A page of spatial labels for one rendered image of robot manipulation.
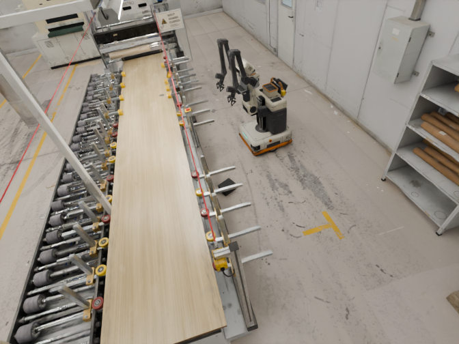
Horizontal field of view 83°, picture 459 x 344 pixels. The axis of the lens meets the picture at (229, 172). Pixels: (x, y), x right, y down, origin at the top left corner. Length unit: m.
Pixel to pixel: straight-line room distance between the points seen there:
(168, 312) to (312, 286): 1.51
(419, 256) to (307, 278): 1.16
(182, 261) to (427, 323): 2.16
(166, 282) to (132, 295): 0.24
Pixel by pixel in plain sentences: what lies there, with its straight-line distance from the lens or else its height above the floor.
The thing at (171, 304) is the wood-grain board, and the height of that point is 0.90.
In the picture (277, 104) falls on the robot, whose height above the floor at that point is 0.79.
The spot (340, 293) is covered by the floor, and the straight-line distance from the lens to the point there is 2.92.
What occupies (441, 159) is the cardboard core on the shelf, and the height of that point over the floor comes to 0.58.
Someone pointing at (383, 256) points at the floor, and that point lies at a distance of 3.22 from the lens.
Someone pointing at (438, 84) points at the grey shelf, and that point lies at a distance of 3.34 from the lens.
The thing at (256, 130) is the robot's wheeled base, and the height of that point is 0.28.
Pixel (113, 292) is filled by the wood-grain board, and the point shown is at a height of 0.90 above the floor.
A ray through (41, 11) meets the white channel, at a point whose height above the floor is 2.45.
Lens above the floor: 2.67
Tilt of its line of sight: 44 degrees down
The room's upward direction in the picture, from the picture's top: 10 degrees counter-clockwise
